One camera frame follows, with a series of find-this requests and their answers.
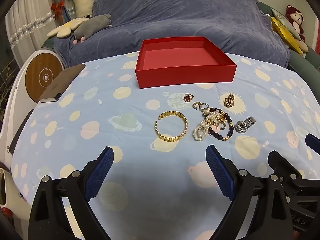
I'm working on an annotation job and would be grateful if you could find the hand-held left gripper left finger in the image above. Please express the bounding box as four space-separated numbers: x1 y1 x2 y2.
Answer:
28 146 114 240

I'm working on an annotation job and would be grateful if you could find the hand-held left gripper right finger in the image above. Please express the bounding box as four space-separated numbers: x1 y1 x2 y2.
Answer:
205 144 294 240

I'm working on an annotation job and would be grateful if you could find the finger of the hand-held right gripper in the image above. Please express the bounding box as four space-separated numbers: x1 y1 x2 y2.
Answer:
305 133 320 155
267 150 304 180

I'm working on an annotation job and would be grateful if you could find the dark bead bracelet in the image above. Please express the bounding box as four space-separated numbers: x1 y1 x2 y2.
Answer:
207 107 235 142

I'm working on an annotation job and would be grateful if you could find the silver watch-shaped ring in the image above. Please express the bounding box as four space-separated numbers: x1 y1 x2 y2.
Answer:
235 116 256 133

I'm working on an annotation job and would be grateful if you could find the white pearl bracelet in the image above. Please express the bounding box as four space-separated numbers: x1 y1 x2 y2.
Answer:
192 109 218 142

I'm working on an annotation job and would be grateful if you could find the gold watch-shaped ring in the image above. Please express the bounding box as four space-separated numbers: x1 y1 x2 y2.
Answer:
223 93 236 108

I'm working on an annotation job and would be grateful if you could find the gold bangle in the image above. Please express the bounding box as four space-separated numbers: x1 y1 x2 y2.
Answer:
154 111 188 142

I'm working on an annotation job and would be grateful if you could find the red cardboard box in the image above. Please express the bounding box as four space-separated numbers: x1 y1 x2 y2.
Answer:
135 36 237 89

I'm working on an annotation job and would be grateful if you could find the light blue planet-print tablecloth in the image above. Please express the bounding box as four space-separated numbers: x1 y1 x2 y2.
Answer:
10 52 320 240

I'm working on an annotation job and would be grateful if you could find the green sofa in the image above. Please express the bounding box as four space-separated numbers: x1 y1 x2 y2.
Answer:
257 1 320 80

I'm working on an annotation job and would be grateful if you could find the white rounded appliance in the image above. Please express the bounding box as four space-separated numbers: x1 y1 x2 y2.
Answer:
0 167 33 220

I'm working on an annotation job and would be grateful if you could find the cream plush toy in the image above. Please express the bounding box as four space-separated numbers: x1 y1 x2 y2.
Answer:
297 40 309 57

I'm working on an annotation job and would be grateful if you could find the brown notebook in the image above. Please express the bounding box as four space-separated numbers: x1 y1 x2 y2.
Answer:
39 64 86 103

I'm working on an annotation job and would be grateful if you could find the yellow cushion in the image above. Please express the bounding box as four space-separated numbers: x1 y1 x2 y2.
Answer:
270 16 304 53

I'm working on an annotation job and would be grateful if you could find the white round wooden-top device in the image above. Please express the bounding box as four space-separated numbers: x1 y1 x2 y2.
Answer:
0 49 66 165

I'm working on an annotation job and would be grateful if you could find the grey cushion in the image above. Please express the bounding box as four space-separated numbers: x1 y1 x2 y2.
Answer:
271 8 302 40

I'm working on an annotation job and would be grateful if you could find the red monkey plush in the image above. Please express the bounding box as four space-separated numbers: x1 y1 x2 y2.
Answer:
286 4 306 42

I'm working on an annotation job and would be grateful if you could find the grey plush toy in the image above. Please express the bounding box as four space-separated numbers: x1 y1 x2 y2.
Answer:
73 14 112 45

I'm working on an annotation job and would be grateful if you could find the cream flower pillow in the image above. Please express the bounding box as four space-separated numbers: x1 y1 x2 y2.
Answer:
47 17 89 38

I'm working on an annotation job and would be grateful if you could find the white curtain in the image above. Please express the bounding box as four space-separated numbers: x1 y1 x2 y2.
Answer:
5 0 67 65

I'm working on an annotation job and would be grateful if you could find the silver tinsel garland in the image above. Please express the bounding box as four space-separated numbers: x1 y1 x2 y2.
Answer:
10 12 57 45

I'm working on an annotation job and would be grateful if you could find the blue-grey sofa blanket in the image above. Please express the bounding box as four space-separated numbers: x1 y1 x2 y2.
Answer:
54 0 290 68

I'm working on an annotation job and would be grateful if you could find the red bow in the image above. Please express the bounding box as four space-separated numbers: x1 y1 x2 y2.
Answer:
51 1 65 17

